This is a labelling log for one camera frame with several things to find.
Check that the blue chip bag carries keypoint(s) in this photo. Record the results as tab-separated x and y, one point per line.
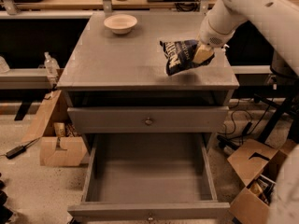
179	55

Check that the closed grey top drawer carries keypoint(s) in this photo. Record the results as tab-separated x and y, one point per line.
203	119

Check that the black chair base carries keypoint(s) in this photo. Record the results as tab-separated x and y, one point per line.
289	106

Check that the cardboard box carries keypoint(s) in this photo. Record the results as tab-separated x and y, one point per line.
257	165
60	144

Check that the right cardboard box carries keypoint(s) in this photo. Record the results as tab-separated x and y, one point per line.
257	165

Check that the black power adapter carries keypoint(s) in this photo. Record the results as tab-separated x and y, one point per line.
15	152

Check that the white pump bottle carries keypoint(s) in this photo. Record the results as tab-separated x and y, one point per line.
225	48

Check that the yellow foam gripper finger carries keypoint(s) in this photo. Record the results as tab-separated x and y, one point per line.
203	53

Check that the left cardboard box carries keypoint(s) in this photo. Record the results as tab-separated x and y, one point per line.
60	144

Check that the open grey middle drawer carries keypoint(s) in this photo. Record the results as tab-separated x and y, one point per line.
148	176

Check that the grey drawer cabinet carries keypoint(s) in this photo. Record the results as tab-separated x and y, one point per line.
108	70

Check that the clear plastic bottle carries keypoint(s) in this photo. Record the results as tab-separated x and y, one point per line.
51	64

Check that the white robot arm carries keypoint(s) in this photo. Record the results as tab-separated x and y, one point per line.
278	22

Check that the white bowl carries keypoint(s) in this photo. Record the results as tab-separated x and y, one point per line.
120	24

